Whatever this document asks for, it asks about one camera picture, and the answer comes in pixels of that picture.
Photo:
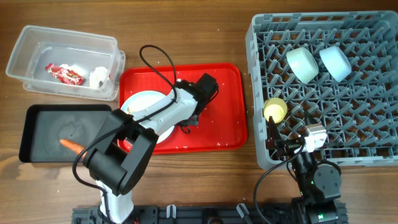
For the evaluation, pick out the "grey dishwasher rack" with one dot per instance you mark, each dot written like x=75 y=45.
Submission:
x=359 y=113

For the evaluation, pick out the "light blue bowl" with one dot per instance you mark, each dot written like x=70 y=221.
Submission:
x=336 y=62

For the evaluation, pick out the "green bowl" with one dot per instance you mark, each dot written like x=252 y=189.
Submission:
x=303 y=64

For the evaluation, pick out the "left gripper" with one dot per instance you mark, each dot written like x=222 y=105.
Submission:
x=194 y=124

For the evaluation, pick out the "yellow plastic cup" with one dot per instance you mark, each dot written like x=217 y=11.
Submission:
x=276 y=109

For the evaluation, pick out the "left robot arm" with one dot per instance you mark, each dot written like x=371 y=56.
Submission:
x=120 y=153

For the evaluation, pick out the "light blue plate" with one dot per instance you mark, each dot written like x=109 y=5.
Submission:
x=142 y=101

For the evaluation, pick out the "red serving tray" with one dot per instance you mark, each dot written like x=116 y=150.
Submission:
x=221 y=125

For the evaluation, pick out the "black rectangular tray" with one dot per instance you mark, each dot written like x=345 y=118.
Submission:
x=46 y=125

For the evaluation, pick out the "clear plastic bin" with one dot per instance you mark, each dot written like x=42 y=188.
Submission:
x=82 y=52

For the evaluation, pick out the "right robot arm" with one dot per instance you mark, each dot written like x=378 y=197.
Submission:
x=318 y=181

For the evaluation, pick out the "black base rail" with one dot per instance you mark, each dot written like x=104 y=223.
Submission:
x=275 y=213

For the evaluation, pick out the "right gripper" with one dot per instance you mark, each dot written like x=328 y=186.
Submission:
x=275 y=140

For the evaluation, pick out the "red snack wrapper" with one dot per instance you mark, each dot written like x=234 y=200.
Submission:
x=65 y=75

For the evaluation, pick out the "orange carrot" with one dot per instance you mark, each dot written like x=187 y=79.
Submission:
x=76 y=148

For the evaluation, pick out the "white tissue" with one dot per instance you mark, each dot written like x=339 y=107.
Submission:
x=97 y=77

